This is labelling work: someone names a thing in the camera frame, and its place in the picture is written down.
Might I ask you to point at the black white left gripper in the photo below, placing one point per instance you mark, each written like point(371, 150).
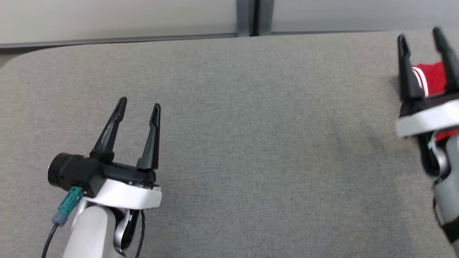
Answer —
point(129, 193)

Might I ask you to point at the grey partition post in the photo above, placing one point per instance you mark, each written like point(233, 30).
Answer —
point(245, 18)

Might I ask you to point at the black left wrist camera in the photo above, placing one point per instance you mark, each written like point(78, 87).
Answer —
point(75, 173)

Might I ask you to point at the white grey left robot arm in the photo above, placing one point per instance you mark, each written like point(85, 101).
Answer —
point(93, 233)

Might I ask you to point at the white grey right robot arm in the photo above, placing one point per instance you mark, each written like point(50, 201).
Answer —
point(448, 186)

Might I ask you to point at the red Bulls 23 jersey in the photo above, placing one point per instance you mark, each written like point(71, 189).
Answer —
point(434, 77)

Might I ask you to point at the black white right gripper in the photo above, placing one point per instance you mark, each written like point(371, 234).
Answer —
point(426, 116)

